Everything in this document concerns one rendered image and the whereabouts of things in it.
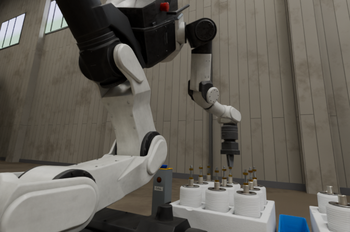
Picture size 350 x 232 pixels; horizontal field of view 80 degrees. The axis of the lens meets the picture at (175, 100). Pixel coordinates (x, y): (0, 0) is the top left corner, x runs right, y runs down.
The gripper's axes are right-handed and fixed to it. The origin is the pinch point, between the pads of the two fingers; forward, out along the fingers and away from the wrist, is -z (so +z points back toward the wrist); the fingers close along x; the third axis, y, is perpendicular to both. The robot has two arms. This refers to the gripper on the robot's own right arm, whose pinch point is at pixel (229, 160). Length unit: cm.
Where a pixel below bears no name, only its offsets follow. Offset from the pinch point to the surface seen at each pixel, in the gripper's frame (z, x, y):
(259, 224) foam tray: -19.5, 31.9, -15.7
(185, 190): -12.4, 6.1, -30.2
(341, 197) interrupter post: -8.8, 48.2, 3.7
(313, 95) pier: 75, -54, 178
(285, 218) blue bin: -25.6, 14.0, 21.2
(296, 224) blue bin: -27.7, 17.6, 23.8
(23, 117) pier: 74, -543, -185
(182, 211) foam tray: -19.7, 8.0, -32.5
